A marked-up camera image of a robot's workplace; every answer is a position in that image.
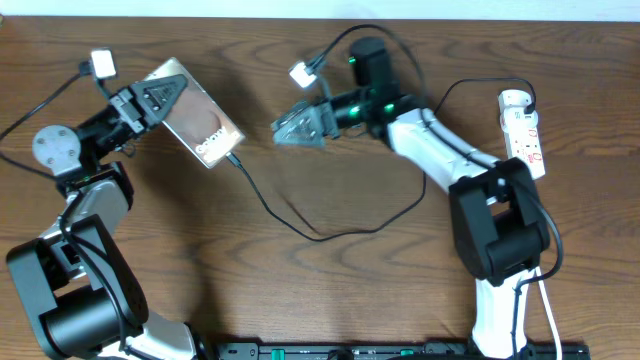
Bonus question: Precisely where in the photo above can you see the Samsung Galaxy smartphone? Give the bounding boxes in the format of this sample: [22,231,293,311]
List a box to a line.
[145,57,245,169]

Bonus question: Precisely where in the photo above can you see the black charging cable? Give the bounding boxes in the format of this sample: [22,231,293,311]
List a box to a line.
[224,77,538,244]

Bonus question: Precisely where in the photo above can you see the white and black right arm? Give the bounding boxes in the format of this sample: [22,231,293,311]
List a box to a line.
[271,37,559,359]

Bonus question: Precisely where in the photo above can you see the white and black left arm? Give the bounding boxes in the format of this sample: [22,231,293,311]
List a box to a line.
[6,75,215,359]

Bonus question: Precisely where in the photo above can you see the white charger plug adapter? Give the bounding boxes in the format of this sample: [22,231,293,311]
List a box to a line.
[498,89,532,113]

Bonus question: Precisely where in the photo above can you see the white power strip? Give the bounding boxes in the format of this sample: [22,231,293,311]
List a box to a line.
[500,107,546,180]

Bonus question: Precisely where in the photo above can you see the black right camera cable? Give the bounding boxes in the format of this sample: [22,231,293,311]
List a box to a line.
[306,23,565,360]

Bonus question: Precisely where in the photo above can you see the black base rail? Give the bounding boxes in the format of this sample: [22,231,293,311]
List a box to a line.
[217,340,591,360]

